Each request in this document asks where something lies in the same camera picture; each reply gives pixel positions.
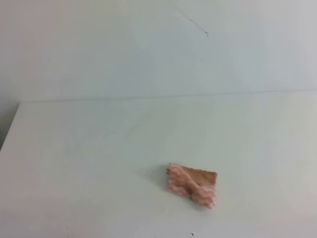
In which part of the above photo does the pink white striped rag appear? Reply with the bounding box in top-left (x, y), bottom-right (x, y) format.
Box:
top-left (166, 163), bottom-right (217, 209)

